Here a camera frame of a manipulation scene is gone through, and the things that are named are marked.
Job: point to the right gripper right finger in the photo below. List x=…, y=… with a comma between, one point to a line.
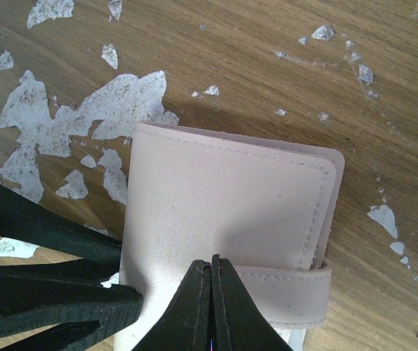
x=237, y=322

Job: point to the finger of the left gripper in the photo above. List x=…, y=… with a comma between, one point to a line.
x=68, y=301
x=24, y=220

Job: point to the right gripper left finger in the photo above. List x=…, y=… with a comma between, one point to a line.
x=185, y=323

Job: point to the beige leather card holder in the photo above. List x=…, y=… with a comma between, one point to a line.
x=266, y=205

